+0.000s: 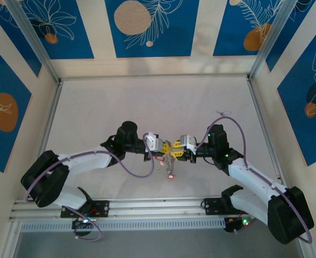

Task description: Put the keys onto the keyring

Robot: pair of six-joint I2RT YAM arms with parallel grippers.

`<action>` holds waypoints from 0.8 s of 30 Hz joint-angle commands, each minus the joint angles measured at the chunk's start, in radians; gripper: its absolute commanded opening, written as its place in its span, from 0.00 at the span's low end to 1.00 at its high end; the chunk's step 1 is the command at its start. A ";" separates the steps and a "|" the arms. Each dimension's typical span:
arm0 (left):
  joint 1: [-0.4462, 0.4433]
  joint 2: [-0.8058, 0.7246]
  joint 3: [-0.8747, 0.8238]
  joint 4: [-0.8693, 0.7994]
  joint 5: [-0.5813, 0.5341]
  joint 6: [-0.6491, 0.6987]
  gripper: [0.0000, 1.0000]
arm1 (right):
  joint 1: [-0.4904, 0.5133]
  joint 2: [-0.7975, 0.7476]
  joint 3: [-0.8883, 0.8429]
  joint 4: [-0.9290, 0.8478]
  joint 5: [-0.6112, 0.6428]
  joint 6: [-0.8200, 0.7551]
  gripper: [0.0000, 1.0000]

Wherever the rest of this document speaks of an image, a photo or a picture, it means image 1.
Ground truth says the keyring with silver keys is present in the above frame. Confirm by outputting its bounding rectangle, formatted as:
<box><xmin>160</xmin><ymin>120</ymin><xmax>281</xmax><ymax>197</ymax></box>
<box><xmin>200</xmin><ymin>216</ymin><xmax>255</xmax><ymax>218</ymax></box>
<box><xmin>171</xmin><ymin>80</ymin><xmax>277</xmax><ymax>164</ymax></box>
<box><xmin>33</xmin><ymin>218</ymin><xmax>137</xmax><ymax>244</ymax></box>
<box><xmin>155</xmin><ymin>153</ymin><xmax>176</xmax><ymax>180</ymax></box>

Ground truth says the black controller board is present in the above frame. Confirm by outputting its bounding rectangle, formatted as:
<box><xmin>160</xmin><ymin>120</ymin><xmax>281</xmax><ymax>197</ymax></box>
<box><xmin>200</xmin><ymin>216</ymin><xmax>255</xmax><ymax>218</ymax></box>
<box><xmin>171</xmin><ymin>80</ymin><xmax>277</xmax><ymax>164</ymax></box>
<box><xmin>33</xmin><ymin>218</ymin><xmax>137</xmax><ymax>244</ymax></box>
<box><xmin>71</xmin><ymin>216</ymin><xmax>94</xmax><ymax>237</ymax></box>
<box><xmin>223</xmin><ymin>216</ymin><xmax>255</xmax><ymax>234</ymax></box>

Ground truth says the aluminium table side rail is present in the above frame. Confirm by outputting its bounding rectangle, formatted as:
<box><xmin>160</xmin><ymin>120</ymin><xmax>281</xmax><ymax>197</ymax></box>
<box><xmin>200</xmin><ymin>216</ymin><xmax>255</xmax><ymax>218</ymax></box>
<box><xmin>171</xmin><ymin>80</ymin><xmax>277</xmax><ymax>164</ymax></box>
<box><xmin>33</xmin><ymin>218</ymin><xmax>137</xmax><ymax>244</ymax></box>
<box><xmin>36</xmin><ymin>80</ymin><xmax>64</xmax><ymax>162</ymax></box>
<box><xmin>247</xmin><ymin>76</ymin><xmax>284</xmax><ymax>183</ymax></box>

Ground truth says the aluminium mounting rail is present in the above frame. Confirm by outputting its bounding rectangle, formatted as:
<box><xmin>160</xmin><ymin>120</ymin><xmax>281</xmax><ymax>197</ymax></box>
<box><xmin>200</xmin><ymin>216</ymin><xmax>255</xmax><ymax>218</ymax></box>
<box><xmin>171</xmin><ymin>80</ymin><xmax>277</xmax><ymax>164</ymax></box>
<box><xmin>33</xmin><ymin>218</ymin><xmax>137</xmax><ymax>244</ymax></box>
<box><xmin>9</xmin><ymin>197</ymin><xmax>305</xmax><ymax>221</ymax></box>

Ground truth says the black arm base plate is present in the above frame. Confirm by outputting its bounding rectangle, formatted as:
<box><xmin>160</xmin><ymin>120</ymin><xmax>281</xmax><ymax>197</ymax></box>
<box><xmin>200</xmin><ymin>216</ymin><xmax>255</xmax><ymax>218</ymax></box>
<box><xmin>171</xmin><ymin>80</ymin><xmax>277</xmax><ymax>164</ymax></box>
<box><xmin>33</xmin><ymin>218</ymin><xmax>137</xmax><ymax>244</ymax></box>
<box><xmin>203</xmin><ymin>197</ymin><xmax>254</xmax><ymax>216</ymax></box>
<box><xmin>60</xmin><ymin>200</ymin><xmax>110</xmax><ymax>219</ymax></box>

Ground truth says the aluminium table back rail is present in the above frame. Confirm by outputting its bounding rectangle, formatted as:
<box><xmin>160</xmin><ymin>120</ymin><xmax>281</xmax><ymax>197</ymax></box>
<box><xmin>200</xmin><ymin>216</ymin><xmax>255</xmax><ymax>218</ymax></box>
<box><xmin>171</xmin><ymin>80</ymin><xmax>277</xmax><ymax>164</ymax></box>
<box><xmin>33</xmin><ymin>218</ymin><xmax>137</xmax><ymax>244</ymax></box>
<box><xmin>58</xmin><ymin>75</ymin><xmax>252</xmax><ymax>81</ymax></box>

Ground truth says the grey slotted cable duct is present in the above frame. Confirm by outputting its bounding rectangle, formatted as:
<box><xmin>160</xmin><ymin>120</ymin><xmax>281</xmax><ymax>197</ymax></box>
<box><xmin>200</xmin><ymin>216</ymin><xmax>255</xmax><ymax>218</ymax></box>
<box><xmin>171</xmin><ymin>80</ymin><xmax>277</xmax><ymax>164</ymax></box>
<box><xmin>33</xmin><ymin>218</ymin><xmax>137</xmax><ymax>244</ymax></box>
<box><xmin>20</xmin><ymin>217</ymin><xmax>226</xmax><ymax>232</ymax></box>

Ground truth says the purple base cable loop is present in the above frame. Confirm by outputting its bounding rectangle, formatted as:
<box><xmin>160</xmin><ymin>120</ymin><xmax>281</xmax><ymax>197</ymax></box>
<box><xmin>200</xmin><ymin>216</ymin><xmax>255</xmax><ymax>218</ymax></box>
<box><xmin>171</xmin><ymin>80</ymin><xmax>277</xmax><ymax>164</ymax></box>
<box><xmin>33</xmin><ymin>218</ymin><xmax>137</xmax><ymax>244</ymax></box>
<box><xmin>66</xmin><ymin>211</ymin><xmax>103</xmax><ymax>242</ymax></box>

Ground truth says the aluminium frame post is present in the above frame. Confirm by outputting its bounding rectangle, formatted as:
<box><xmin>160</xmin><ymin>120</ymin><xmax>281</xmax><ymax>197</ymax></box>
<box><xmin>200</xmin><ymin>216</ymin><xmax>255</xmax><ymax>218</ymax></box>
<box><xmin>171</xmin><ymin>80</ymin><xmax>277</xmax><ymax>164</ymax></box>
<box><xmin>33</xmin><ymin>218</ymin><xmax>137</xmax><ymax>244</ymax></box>
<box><xmin>1</xmin><ymin>219</ymin><xmax>23</xmax><ymax>258</ymax></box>
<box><xmin>5</xmin><ymin>0</ymin><xmax>62</xmax><ymax>84</ymax></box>
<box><xmin>247</xmin><ymin>0</ymin><xmax>301</xmax><ymax>81</ymax></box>
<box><xmin>295</xmin><ymin>236</ymin><xmax>311</xmax><ymax>258</ymax></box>

